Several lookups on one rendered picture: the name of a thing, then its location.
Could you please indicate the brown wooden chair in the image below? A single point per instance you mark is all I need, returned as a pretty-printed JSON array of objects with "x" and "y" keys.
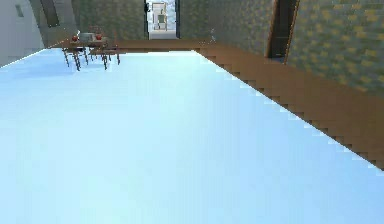
[{"x": 111, "y": 50}]

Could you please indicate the red apple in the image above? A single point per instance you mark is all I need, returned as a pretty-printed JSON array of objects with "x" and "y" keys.
[
  {"x": 74, "y": 38},
  {"x": 98, "y": 37}
]

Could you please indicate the grey wall switch plate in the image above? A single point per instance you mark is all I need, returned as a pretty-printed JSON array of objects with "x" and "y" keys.
[{"x": 19, "y": 10}]

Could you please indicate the grey metal pot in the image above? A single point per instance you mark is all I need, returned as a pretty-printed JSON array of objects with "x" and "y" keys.
[{"x": 85, "y": 36}]

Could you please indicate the brown wooden dining table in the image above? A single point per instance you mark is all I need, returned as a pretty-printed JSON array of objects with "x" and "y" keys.
[{"x": 87, "y": 44}]

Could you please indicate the dark grey room door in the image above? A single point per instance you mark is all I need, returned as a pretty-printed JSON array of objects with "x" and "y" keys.
[{"x": 50, "y": 12}]

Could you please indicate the dark wooden room door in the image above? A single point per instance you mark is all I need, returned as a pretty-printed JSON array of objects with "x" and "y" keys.
[{"x": 282, "y": 28}]

